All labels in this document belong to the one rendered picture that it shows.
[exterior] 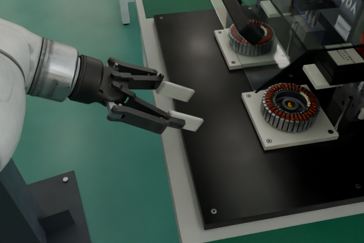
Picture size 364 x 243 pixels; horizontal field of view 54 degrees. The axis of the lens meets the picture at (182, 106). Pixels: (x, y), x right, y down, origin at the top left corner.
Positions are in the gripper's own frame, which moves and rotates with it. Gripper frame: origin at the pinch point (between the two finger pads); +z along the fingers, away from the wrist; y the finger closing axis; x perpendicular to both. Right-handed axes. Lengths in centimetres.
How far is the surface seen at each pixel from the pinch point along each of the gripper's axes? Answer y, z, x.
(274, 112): 2.4, 16.5, 6.6
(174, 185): 10.4, 1.9, -9.8
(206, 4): -51, 19, 0
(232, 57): -20.0, 16.8, 2.7
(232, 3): 2.5, -5.1, 22.2
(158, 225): -19, 37, -76
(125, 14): -161, 32, -69
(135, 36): -147, 40, -74
